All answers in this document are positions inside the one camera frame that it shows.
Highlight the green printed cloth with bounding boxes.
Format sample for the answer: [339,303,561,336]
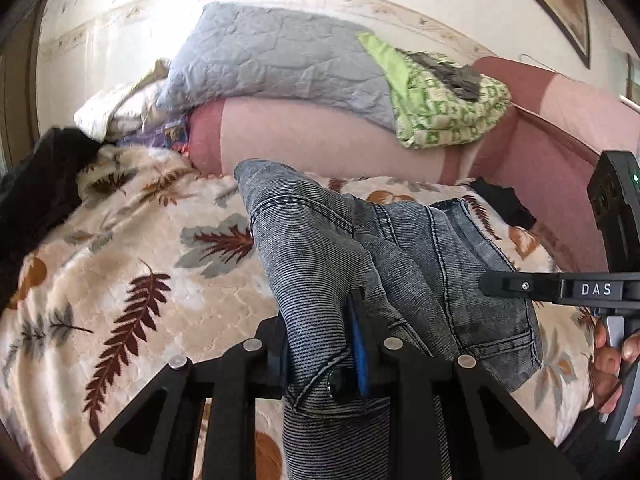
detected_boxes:
[357,31,513,150]

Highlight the leaf printed blanket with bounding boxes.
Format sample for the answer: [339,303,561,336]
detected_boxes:
[0,144,601,480]

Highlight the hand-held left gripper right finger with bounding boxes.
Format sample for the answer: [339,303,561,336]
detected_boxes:
[346,287,571,480]

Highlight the dark grey cloth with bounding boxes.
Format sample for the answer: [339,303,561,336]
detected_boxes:
[406,51,485,102]

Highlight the purple patterned cloth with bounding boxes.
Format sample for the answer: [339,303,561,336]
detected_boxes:
[117,112,193,158]

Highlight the person's right hand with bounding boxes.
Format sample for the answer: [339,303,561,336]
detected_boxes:
[591,317,640,413]

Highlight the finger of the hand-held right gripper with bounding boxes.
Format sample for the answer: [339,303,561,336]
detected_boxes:
[478,271,562,306]

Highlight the large black garment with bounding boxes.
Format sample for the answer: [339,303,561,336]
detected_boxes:
[0,127,106,306]

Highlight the small black cloth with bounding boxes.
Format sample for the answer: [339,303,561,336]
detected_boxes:
[470,176,537,230]

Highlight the grey denim pants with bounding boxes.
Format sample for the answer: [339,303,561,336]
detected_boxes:
[234,158,545,480]

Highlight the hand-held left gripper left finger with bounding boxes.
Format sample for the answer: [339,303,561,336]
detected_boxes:
[60,311,291,480]

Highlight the pink bolster cushion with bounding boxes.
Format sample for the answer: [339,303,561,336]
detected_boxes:
[187,96,483,187]

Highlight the pink sofa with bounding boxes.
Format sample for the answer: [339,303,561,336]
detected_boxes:
[440,56,640,275]

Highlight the grey quilted blanket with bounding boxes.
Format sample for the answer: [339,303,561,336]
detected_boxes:
[155,1,401,131]

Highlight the white cloth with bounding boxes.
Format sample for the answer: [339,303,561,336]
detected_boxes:
[74,59,173,143]

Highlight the brown wooden frame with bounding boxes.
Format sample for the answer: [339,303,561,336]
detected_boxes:
[0,0,53,173]

